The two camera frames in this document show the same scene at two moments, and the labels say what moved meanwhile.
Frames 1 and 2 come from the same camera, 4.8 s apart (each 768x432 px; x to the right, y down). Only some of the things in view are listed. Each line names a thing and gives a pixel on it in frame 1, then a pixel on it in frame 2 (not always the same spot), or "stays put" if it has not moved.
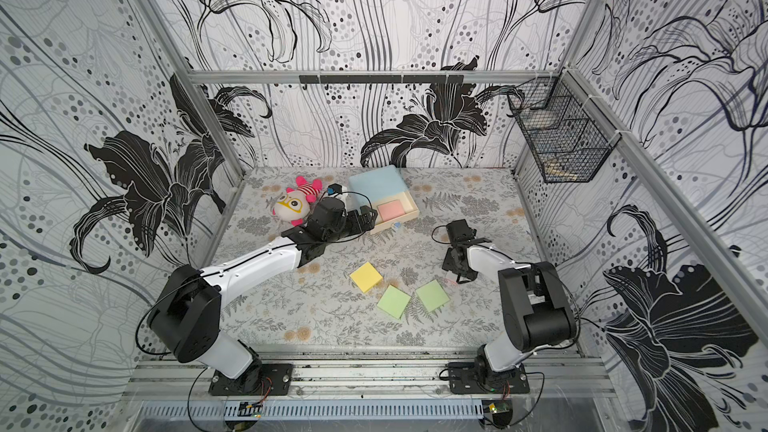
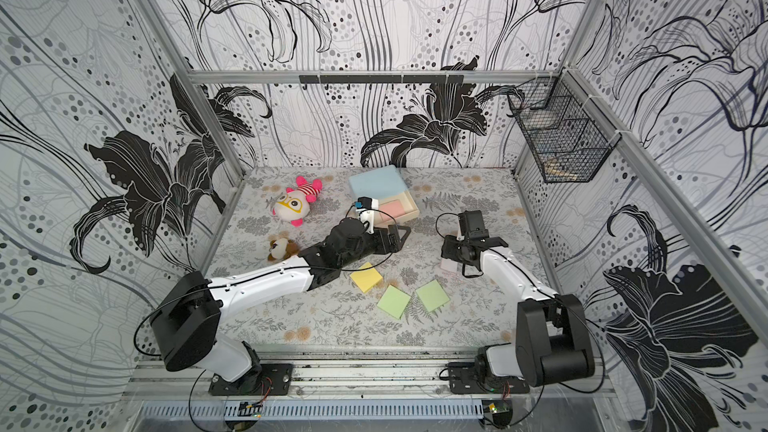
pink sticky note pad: x=391 y=210 stays put
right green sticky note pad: x=433 y=295 stays put
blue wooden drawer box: x=388 y=193 stays put
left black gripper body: x=347 y=225 to x=368 y=243
